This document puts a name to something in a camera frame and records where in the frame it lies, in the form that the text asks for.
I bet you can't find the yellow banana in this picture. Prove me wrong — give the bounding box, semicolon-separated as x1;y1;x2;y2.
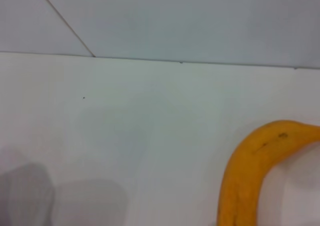
216;120;320;226

